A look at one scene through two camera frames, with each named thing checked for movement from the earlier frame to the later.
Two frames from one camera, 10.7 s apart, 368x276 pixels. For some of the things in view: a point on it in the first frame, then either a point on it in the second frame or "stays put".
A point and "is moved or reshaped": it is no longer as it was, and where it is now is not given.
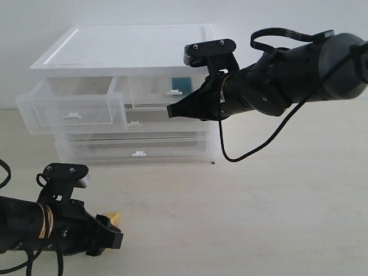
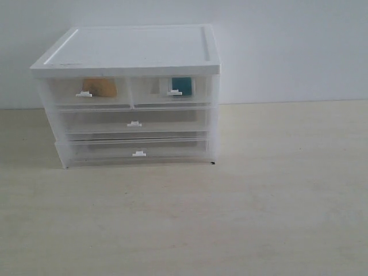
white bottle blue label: [183, 84] stays put
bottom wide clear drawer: [137, 150] stays put
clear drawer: [73, 104] is moved or reshaped
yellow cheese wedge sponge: [114, 217] → [100, 87]
